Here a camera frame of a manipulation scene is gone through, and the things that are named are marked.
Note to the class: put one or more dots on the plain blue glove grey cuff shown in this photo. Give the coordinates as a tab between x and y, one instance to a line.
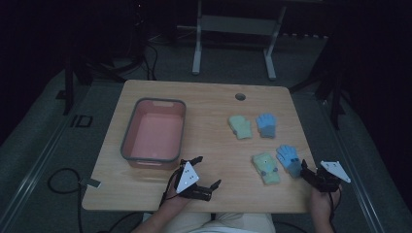
267	126

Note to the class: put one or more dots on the person's right hand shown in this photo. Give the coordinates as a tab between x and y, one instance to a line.
322	204

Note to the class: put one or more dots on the person's light trousers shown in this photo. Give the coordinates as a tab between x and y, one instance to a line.
223	223

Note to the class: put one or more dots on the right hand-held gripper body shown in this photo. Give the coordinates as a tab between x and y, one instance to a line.
335	170

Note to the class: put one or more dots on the person's left hand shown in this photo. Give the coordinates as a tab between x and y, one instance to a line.
175	200

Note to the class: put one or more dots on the grey table clip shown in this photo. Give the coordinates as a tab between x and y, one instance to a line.
91	183

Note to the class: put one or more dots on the green glove with blue patches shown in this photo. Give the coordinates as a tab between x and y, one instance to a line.
267	170

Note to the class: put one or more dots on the pink basin with grey rim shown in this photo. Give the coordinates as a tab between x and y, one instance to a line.
155	136

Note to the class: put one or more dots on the black tripod stand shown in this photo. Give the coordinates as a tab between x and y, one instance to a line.
330	87
97	69

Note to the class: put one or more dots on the white metal desk frame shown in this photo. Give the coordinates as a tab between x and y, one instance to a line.
239	25

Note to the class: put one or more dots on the plain light green glove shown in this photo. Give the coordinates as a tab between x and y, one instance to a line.
241	127

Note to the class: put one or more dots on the blue glove with dots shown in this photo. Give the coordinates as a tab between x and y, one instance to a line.
290	160

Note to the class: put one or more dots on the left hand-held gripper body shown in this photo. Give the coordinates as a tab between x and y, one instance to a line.
187	177

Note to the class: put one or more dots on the round grey table grommet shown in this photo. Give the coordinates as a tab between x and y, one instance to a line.
240	96

